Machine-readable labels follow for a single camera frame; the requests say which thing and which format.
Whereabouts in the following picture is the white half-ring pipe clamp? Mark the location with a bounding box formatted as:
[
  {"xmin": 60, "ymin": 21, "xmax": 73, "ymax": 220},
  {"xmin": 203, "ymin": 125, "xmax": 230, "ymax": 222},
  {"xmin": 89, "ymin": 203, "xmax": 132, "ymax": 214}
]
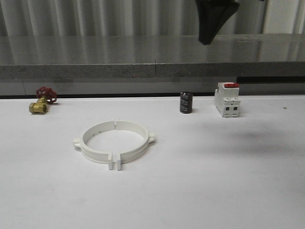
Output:
[
  {"xmin": 115, "ymin": 120, "xmax": 156, "ymax": 170},
  {"xmin": 73, "ymin": 120, "xmax": 116, "ymax": 170}
]

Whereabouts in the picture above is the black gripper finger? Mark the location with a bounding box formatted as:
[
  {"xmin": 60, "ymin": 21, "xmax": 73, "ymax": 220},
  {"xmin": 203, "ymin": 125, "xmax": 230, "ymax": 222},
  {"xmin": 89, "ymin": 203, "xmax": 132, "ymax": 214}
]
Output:
[{"xmin": 195, "ymin": 0, "xmax": 239, "ymax": 45}]

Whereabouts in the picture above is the brass valve red handwheel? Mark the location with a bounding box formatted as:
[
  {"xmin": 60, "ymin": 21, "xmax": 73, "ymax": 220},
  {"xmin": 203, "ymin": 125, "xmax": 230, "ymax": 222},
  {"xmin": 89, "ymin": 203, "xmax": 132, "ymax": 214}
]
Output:
[{"xmin": 29, "ymin": 86, "xmax": 57, "ymax": 114}]

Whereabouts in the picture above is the white circuit breaker red switch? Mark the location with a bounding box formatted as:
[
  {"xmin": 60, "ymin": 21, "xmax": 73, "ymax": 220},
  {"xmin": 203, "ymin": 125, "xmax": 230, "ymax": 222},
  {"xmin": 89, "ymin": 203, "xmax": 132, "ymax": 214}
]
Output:
[{"xmin": 214, "ymin": 82, "xmax": 241, "ymax": 117}]

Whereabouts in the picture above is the grey stone counter ledge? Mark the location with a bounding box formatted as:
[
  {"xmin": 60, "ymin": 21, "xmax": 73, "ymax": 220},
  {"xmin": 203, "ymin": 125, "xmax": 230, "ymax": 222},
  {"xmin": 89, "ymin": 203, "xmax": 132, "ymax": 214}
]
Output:
[{"xmin": 0, "ymin": 34, "xmax": 305, "ymax": 97}]

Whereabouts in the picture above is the black cylindrical capacitor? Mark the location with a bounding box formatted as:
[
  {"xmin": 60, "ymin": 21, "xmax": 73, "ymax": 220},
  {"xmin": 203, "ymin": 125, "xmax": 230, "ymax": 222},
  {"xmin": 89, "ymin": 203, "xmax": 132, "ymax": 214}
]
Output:
[{"xmin": 180, "ymin": 92, "xmax": 193, "ymax": 114}]

